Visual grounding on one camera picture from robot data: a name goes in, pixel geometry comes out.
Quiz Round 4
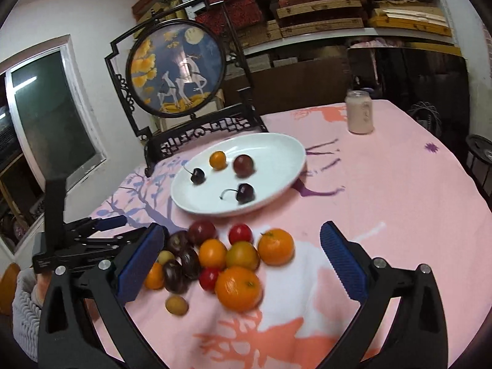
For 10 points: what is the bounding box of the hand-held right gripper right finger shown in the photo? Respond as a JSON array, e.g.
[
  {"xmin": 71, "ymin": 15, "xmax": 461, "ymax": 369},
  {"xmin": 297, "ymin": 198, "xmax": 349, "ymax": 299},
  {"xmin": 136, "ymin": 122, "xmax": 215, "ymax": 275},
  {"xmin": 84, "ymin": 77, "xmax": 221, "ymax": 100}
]
[{"xmin": 320, "ymin": 221, "xmax": 448, "ymax": 369}]

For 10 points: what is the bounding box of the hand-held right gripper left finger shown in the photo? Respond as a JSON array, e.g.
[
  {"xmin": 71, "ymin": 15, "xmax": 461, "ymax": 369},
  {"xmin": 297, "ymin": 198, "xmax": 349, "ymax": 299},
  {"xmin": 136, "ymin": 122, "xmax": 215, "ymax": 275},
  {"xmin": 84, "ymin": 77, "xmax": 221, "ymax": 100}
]
[{"xmin": 37, "ymin": 222, "xmax": 169, "ymax": 369}]

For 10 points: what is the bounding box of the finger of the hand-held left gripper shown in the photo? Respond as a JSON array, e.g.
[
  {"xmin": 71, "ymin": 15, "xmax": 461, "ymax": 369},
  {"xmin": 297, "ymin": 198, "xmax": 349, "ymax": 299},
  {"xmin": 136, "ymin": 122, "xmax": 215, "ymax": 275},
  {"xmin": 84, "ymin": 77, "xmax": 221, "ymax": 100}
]
[
  {"xmin": 73, "ymin": 226, "xmax": 152, "ymax": 253},
  {"xmin": 63, "ymin": 215, "xmax": 128, "ymax": 236}
]

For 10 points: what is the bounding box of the smooth orange fruit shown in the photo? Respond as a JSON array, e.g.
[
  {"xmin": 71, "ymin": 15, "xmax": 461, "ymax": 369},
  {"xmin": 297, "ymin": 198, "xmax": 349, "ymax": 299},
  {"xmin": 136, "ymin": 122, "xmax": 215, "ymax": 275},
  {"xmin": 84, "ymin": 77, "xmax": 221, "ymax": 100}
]
[
  {"xmin": 198, "ymin": 239, "xmax": 228, "ymax": 270},
  {"xmin": 144, "ymin": 262, "xmax": 166, "ymax": 290}
]

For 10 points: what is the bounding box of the dark brown water chestnut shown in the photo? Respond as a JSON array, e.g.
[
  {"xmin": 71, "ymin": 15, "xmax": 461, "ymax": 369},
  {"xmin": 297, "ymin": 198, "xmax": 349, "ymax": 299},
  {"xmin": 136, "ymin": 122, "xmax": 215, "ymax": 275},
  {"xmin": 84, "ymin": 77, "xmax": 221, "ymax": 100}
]
[
  {"xmin": 179, "ymin": 248, "xmax": 201, "ymax": 280},
  {"xmin": 166, "ymin": 231, "xmax": 190, "ymax": 255},
  {"xmin": 163, "ymin": 260, "xmax": 190, "ymax": 294}
]

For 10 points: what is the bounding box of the red cherry tomato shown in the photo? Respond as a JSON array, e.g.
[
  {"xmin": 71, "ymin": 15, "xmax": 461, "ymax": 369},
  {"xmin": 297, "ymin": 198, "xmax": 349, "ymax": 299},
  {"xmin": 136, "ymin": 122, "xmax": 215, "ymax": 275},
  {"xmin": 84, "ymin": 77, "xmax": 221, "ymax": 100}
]
[
  {"xmin": 199, "ymin": 268, "xmax": 220, "ymax": 292},
  {"xmin": 228, "ymin": 224, "xmax": 253, "ymax": 244}
]

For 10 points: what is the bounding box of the dark red plum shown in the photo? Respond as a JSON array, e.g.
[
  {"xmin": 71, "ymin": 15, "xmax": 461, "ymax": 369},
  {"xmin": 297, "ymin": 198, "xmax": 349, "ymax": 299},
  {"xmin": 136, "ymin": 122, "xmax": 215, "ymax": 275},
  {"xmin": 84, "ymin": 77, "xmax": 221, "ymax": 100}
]
[
  {"xmin": 233, "ymin": 154, "xmax": 255, "ymax": 177},
  {"xmin": 188, "ymin": 220, "xmax": 218, "ymax": 246}
]

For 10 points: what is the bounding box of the dark cherry with stem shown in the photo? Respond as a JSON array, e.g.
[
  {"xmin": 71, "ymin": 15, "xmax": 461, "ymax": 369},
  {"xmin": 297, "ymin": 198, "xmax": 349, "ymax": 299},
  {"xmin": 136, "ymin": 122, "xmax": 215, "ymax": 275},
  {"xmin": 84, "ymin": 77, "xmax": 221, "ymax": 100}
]
[
  {"xmin": 183, "ymin": 165, "xmax": 207, "ymax": 185},
  {"xmin": 220, "ymin": 183, "xmax": 256, "ymax": 204}
]

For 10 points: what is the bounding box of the yellow-orange round fruit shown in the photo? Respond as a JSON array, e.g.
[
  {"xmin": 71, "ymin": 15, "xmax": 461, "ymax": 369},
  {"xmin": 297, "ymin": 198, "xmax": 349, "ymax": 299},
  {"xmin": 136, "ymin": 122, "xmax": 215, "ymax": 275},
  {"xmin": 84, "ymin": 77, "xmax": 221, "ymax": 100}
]
[{"xmin": 225, "ymin": 241, "xmax": 260, "ymax": 271}]

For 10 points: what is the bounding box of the large orange tangerine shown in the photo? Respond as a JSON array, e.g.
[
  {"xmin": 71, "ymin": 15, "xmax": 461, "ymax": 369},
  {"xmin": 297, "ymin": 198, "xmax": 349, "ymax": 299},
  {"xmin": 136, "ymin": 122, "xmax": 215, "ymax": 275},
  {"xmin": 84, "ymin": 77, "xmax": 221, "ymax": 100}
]
[{"xmin": 215, "ymin": 266, "xmax": 264, "ymax": 313}]

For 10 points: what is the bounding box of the white oval plate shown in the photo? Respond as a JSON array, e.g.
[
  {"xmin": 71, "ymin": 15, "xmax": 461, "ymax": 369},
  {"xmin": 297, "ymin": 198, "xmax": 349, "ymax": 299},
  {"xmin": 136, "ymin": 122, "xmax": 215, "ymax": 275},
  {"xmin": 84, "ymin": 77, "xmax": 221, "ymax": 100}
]
[{"xmin": 170, "ymin": 133, "xmax": 307, "ymax": 216}]

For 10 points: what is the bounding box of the person's left forearm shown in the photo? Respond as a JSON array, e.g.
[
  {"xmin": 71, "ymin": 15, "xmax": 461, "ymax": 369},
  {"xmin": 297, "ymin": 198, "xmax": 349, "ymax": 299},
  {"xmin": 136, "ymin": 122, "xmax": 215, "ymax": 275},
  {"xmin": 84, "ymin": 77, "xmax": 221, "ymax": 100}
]
[{"xmin": 11, "ymin": 268, "xmax": 49, "ymax": 350}]

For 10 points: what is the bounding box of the white framed window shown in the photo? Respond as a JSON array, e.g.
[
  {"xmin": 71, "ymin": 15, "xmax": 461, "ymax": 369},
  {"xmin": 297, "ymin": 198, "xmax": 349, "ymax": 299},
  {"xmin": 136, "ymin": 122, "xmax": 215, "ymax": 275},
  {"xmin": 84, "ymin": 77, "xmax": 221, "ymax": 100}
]
[{"xmin": 0, "ymin": 34, "xmax": 108, "ymax": 254}]

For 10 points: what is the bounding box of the orange wooden object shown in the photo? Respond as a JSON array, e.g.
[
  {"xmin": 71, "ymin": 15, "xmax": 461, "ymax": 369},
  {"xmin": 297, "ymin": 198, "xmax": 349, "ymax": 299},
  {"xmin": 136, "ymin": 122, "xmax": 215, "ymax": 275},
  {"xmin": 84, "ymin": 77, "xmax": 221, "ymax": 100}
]
[{"xmin": 0, "ymin": 262, "xmax": 22, "ymax": 316}]

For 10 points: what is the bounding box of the beige drink can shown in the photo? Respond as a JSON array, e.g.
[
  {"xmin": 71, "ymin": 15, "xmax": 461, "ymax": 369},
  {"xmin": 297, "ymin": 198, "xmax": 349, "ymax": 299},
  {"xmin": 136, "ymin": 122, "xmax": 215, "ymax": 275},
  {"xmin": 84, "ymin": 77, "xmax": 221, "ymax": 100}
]
[{"xmin": 345, "ymin": 89, "xmax": 375, "ymax": 135}]

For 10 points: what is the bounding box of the round deer painting table screen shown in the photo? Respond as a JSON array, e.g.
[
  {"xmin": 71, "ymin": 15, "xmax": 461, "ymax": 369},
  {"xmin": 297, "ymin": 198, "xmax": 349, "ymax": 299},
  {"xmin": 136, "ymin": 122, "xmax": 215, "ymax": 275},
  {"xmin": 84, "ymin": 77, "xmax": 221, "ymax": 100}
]
[{"xmin": 105, "ymin": 0, "xmax": 268, "ymax": 177}]

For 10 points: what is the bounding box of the black round stand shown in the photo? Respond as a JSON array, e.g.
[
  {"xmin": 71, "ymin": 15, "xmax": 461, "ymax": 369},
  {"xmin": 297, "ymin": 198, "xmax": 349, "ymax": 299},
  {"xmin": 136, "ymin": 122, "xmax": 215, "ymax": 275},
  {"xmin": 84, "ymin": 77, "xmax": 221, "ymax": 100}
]
[{"xmin": 465, "ymin": 134, "xmax": 492, "ymax": 185}]

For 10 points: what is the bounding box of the pink cloth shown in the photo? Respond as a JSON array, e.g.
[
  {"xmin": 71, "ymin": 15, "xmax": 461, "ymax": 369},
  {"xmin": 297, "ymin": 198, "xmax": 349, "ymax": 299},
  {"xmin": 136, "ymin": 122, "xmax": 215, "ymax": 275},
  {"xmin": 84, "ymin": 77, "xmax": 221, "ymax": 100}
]
[{"xmin": 351, "ymin": 38, "xmax": 408, "ymax": 49}]

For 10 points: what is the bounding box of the white metal shelf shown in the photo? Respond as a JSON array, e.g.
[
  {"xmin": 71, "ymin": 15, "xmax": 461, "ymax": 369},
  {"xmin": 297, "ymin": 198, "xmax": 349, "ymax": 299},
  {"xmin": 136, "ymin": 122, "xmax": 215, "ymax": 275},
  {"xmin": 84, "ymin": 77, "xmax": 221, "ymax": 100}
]
[{"xmin": 173, "ymin": 0, "xmax": 467, "ymax": 58}]

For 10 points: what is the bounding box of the stack of woven bamboo boxes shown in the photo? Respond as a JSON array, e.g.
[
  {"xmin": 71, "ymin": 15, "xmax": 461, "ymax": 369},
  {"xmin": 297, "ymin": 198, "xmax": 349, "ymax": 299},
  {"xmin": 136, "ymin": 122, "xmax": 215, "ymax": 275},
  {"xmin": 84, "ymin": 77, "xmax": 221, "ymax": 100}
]
[{"xmin": 133, "ymin": 0, "xmax": 385, "ymax": 50}]

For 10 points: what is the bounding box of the red patterned box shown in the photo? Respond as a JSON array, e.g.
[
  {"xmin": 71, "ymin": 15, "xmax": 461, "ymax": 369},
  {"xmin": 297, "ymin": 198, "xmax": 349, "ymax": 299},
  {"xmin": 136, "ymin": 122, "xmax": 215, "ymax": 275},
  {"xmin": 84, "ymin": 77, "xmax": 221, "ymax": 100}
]
[{"xmin": 194, "ymin": 0, "xmax": 266, "ymax": 35}]

